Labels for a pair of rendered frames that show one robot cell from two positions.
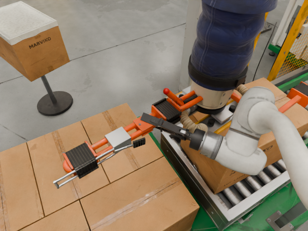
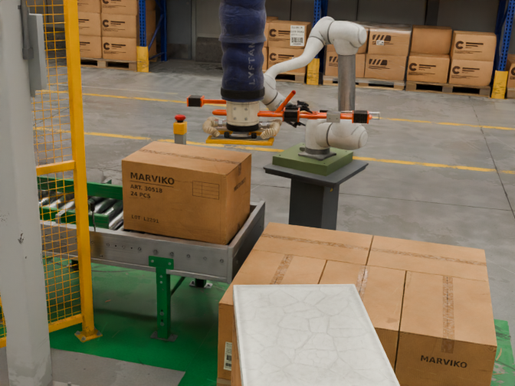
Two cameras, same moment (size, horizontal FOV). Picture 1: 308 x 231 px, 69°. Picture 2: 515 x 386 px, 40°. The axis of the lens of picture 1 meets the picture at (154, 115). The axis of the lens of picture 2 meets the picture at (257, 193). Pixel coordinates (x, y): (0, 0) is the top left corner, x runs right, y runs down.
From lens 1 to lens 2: 3.96 m
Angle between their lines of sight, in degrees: 101
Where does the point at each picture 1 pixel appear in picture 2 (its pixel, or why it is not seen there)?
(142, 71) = not seen: outside the picture
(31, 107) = not seen: outside the picture
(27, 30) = (307, 287)
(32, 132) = not seen: outside the picture
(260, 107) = (269, 74)
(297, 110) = (155, 145)
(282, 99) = (149, 150)
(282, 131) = (283, 64)
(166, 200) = (290, 233)
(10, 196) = (436, 295)
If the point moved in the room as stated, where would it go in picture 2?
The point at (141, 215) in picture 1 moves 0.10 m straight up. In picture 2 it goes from (319, 237) to (320, 220)
